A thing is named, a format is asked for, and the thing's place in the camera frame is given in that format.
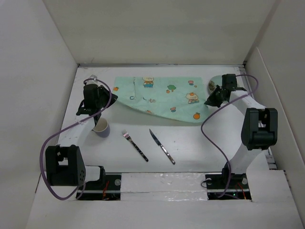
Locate pale green glass plate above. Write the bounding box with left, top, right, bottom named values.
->
left=207, top=75, right=222, bottom=95

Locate purple mug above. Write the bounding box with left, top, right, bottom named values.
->
left=93, top=117, right=110, bottom=138

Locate green cartoon print cloth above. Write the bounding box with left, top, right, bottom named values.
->
left=112, top=76, right=209, bottom=123

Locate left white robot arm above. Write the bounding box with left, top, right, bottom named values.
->
left=45, top=84, right=118, bottom=189

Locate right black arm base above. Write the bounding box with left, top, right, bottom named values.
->
left=201, top=168, right=252, bottom=200

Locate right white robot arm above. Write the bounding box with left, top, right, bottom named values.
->
left=204, top=74, right=278, bottom=188

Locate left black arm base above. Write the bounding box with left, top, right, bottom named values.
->
left=76, top=169, right=122, bottom=201

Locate silver fork dark handle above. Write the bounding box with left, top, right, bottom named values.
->
left=122, top=130, right=149, bottom=162

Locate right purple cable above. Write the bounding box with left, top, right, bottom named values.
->
left=201, top=74, right=260, bottom=198

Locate purple cable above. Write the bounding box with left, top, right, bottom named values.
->
left=201, top=74, right=260, bottom=198
left=39, top=79, right=112, bottom=200

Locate silver knife dark handle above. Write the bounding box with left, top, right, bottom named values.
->
left=149, top=129, right=176, bottom=165

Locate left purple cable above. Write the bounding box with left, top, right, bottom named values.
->
left=39, top=79, right=112, bottom=200

